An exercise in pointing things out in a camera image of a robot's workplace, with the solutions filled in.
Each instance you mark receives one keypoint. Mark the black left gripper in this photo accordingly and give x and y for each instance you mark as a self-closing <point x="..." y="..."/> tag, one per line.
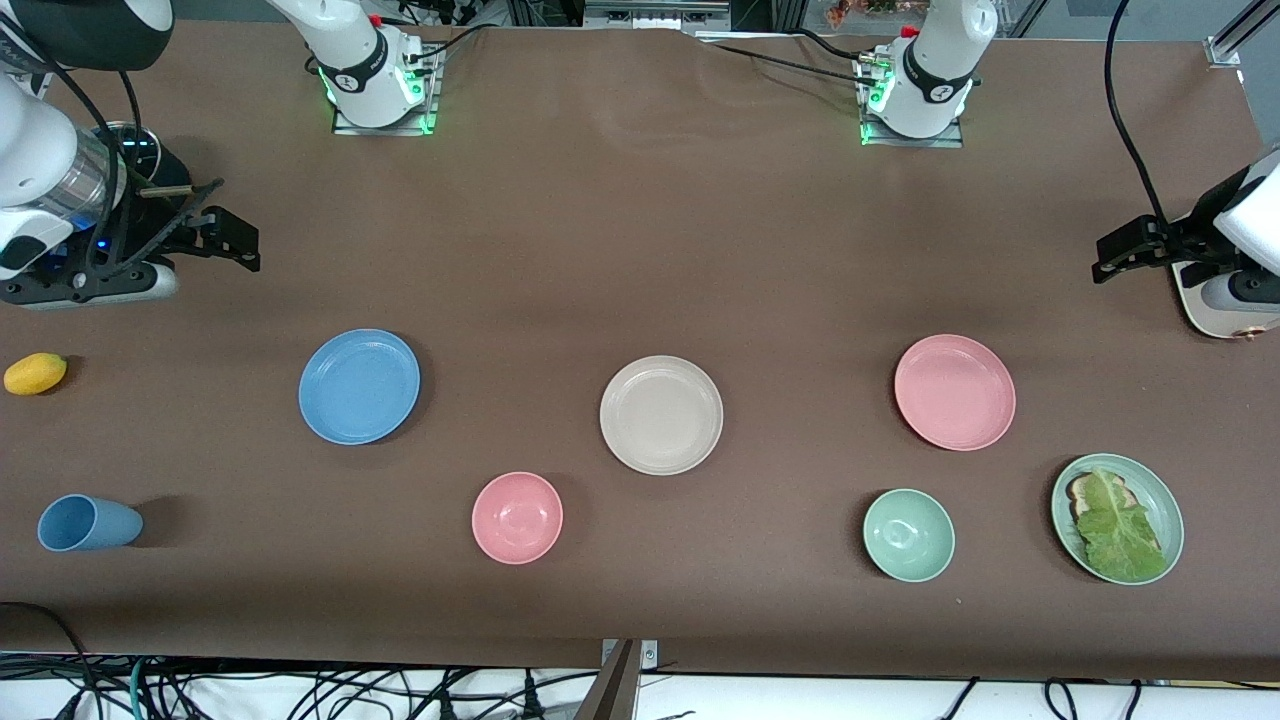
<point x="1187" y="240"/>

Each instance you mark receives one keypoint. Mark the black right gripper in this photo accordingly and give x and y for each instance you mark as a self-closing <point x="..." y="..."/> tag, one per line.
<point x="160" y="176"/>

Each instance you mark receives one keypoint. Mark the blue plate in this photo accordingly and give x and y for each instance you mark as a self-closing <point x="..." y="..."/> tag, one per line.
<point x="360" y="387"/>

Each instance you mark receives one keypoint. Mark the pink plate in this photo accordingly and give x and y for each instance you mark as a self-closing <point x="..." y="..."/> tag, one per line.
<point x="955" y="392"/>

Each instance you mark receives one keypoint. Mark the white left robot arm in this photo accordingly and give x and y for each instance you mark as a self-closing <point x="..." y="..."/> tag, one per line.
<point x="935" y="75"/>

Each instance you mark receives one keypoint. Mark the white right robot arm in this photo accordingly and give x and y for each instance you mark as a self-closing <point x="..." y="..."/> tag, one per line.
<point x="365" y="70"/>

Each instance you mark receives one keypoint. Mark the black pot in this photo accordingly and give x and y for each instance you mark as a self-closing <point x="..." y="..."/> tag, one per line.
<point x="175" y="175"/>

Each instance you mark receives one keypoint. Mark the glass lid blue knob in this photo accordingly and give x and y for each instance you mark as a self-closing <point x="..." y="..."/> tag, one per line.
<point x="140" y="150"/>

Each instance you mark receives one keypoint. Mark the yellow mango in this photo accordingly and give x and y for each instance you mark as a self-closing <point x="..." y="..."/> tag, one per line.
<point x="35" y="374"/>

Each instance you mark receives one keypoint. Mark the aluminium profile bar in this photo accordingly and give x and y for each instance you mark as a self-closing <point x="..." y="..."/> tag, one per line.
<point x="1235" y="40"/>

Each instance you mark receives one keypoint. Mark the green plate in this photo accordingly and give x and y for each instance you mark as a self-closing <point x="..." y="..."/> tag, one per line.
<point x="1155" y="495"/>

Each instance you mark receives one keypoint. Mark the toasted bread slice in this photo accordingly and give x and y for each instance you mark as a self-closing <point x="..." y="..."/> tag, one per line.
<point x="1078" y="492"/>

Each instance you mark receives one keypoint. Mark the green lettuce leaf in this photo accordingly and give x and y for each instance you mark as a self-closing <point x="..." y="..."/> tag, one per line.
<point x="1120" y="540"/>

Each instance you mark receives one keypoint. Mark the blue cup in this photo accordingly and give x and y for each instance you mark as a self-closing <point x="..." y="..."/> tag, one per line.
<point x="90" y="523"/>

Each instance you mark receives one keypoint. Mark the orange artificial flowers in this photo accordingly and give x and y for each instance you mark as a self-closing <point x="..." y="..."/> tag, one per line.
<point x="875" y="10"/>

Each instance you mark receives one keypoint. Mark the green bowl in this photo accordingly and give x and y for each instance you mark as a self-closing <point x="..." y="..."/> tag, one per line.
<point x="908" y="535"/>

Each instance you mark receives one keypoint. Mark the pink bowl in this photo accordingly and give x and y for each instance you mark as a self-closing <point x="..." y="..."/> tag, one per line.
<point x="517" y="518"/>

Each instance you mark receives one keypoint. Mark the brown table cloth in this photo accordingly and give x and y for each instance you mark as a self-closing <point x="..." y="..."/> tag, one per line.
<point x="640" y="250"/>

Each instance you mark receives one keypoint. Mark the beige plate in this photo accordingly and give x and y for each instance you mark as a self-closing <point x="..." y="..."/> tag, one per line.
<point x="660" y="415"/>

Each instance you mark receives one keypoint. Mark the dark stand pole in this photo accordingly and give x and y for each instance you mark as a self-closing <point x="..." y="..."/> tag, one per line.
<point x="615" y="690"/>

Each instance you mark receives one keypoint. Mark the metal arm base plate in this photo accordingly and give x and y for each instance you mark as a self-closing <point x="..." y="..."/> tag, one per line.
<point x="950" y="140"/>
<point x="350" y="128"/>

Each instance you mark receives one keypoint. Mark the grey metal frame rail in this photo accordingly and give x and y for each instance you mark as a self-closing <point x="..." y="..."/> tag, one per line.
<point x="655" y="12"/>

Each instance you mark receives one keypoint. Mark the metal table edge bracket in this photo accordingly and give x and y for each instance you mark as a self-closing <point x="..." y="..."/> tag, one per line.
<point x="650" y="655"/>

